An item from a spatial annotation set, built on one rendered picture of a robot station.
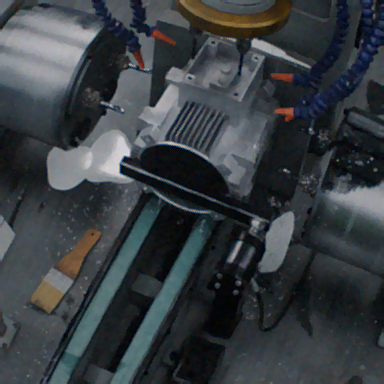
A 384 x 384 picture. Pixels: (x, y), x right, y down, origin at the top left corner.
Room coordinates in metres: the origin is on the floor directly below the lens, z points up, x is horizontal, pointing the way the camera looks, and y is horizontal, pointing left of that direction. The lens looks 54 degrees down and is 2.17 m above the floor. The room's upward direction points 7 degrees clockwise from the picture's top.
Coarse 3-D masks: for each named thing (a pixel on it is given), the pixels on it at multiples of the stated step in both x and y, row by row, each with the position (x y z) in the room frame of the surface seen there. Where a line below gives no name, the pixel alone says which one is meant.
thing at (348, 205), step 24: (360, 120) 0.90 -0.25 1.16; (336, 144) 0.85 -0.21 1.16; (360, 144) 0.85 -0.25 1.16; (336, 168) 0.81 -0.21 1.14; (360, 168) 0.81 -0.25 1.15; (312, 192) 0.82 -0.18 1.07; (336, 192) 0.78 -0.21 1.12; (360, 192) 0.78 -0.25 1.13; (312, 216) 0.77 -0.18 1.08; (336, 216) 0.76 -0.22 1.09; (360, 216) 0.75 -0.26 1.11; (312, 240) 0.76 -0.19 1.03; (336, 240) 0.74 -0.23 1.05; (360, 240) 0.74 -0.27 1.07; (360, 264) 0.73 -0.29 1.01
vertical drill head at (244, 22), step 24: (192, 0) 0.94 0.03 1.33; (216, 0) 0.92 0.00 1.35; (240, 0) 0.93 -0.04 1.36; (264, 0) 0.94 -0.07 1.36; (288, 0) 0.98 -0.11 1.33; (192, 24) 0.94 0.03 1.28; (216, 24) 0.89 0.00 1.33; (240, 24) 0.90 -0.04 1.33; (264, 24) 0.91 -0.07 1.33; (192, 48) 0.94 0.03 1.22; (240, 48) 0.91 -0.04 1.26; (240, 72) 0.92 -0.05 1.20
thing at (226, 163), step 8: (264, 80) 1.02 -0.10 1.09; (264, 88) 1.00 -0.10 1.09; (272, 88) 1.01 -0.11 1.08; (264, 96) 1.00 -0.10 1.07; (152, 128) 0.88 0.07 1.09; (144, 136) 0.87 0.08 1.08; (152, 136) 0.87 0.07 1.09; (160, 136) 0.87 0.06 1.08; (224, 160) 0.84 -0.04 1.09; (232, 160) 0.84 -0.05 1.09; (224, 168) 0.83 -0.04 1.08; (232, 168) 0.83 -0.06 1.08; (144, 184) 0.87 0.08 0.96; (216, 216) 0.83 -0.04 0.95; (224, 216) 0.83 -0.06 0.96
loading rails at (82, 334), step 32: (128, 224) 0.81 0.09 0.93; (160, 224) 0.85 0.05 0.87; (224, 224) 0.85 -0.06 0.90; (128, 256) 0.75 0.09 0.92; (192, 256) 0.77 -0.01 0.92; (96, 288) 0.68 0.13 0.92; (128, 288) 0.73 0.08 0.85; (160, 288) 0.74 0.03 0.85; (192, 288) 0.72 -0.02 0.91; (96, 320) 0.62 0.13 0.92; (160, 320) 0.64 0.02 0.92; (64, 352) 0.55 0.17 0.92; (96, 352) 0.60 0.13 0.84; (128, 352) 0.57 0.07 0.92; (160, 352) 0.60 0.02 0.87
